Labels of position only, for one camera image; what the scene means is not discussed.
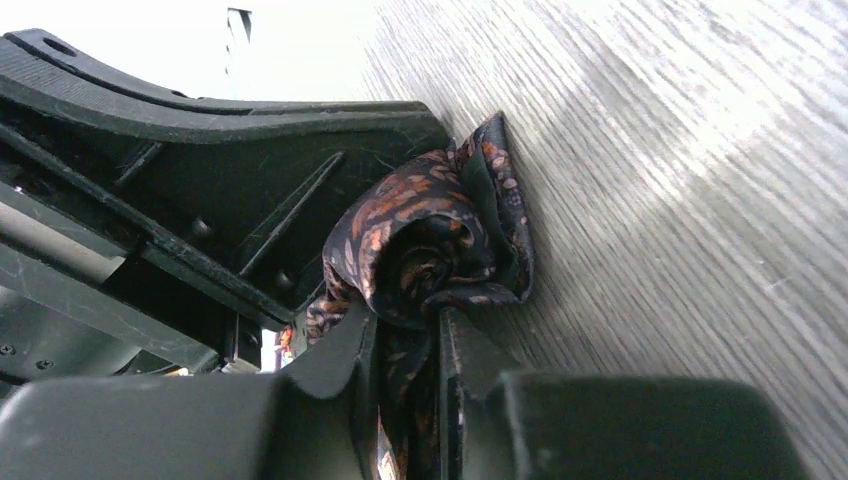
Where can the brown paisley tie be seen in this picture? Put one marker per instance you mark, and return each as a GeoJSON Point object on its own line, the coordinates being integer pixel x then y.
{"type": "Point", "coordinates": [448, 228]}

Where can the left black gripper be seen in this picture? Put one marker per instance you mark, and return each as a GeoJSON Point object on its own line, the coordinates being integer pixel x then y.
{"type": "Point", "coordinates": [123, 254]}

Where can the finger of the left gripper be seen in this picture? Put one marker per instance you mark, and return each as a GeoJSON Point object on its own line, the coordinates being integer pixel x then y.
{"type": "Point", "coordinates": [232, 132]}

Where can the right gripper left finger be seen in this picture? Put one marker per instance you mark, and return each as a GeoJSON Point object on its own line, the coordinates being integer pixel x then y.
{"type": "Point", "coordinates": [314, 419]}

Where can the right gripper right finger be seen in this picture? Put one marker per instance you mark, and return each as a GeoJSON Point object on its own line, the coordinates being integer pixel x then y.
{"type": "Point", "coordinates": [500, 420]}

